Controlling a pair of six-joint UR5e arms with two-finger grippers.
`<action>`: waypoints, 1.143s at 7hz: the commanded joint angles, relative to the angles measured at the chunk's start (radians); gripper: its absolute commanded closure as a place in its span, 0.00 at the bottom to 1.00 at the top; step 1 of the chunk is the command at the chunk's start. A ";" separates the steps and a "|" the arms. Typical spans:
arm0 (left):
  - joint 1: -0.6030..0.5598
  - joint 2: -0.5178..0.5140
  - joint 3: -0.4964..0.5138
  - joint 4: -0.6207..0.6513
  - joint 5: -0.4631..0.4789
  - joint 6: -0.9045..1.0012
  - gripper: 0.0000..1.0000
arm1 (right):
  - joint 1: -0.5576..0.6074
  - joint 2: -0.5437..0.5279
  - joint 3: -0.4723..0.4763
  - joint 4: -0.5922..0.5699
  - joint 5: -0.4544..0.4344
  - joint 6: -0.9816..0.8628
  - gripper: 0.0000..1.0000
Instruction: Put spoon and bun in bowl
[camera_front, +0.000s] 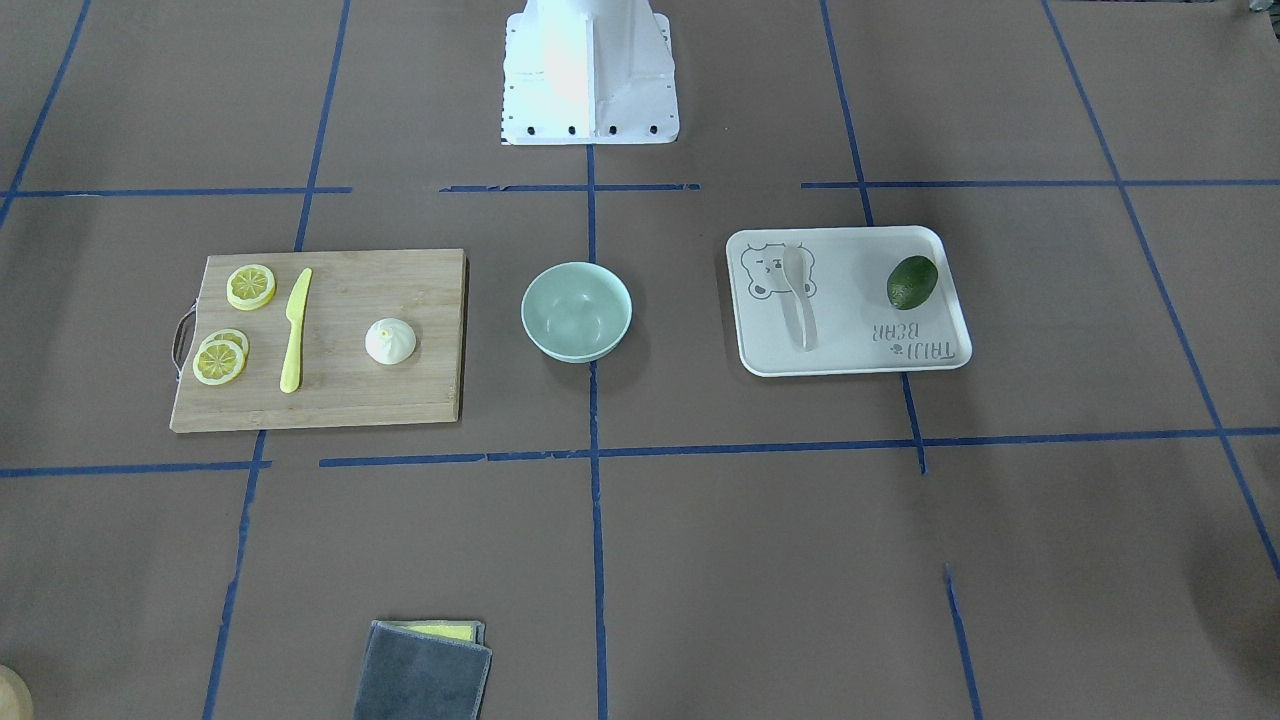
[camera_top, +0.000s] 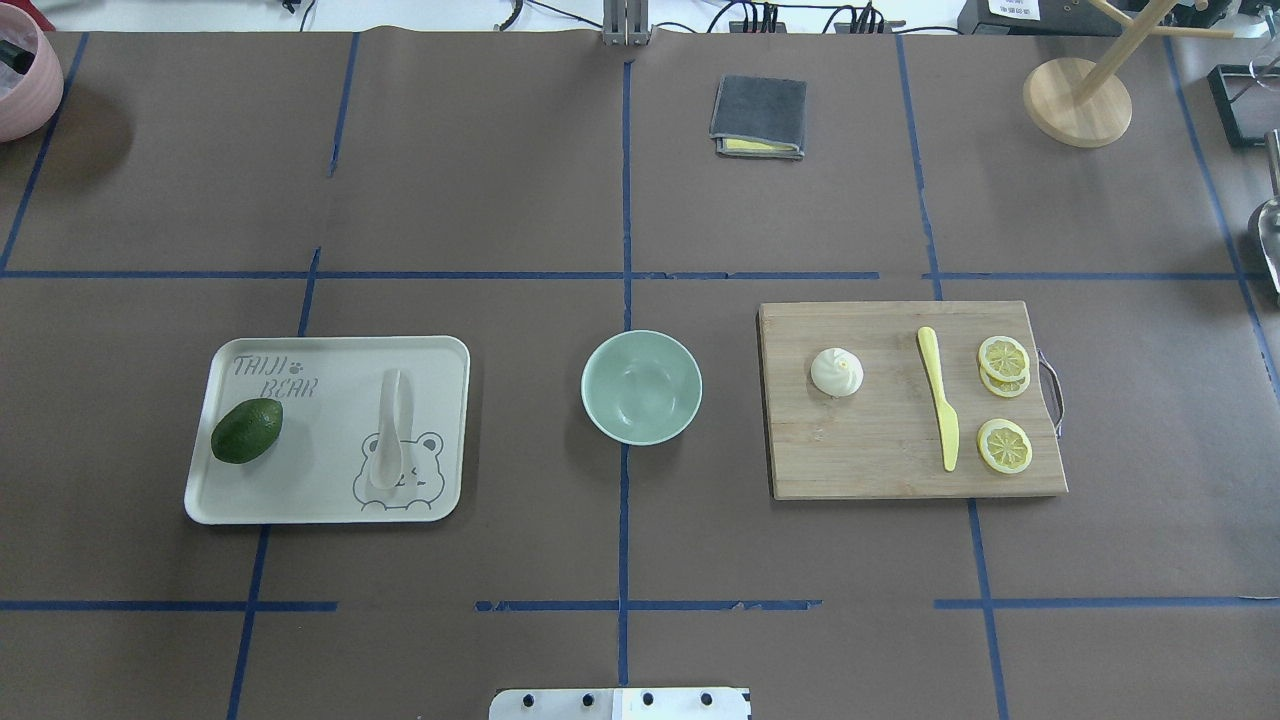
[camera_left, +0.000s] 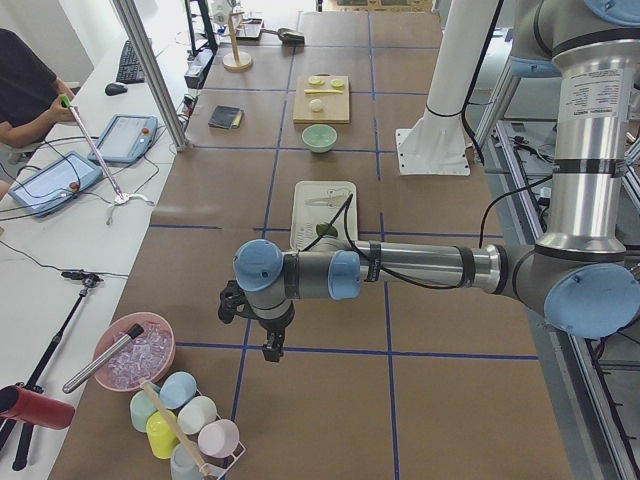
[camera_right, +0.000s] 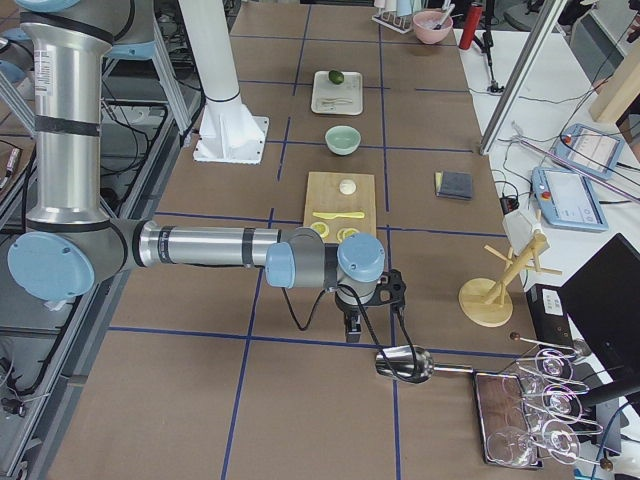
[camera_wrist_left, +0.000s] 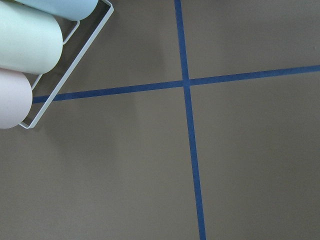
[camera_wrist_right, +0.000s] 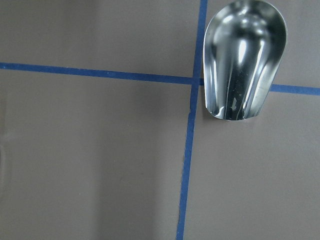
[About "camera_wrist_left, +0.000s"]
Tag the light blue cup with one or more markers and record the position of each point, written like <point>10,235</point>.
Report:
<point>74,10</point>

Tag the pale pink cup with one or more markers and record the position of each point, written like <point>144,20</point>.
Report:
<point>15,98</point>

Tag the mint green cup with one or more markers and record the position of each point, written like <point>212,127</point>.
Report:
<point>31,41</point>

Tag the white wire cup rack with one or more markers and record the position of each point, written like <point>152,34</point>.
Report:
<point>76,42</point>

